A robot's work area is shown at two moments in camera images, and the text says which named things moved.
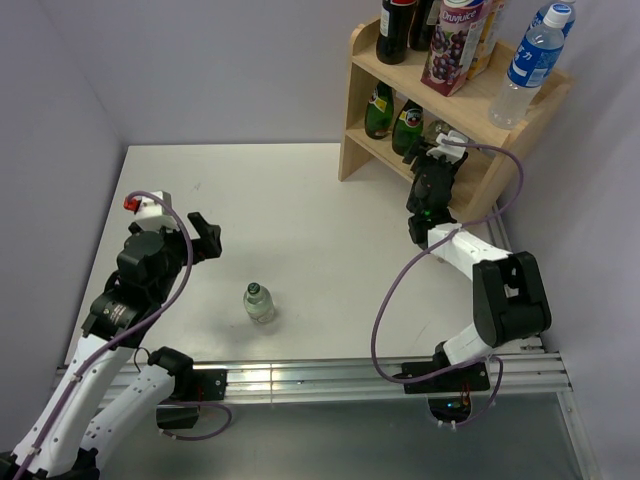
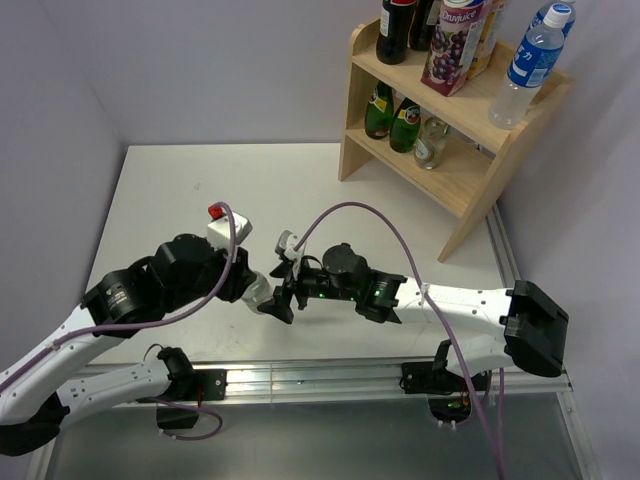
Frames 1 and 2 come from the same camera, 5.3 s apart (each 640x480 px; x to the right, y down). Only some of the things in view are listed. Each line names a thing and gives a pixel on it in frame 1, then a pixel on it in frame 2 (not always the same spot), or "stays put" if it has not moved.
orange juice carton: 487,40 stays put
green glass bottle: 408,127 stays put
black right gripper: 418,149 -> 279,305
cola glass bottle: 421,33 stays put
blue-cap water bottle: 532,64 stays put
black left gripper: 208,244 -> 239,278
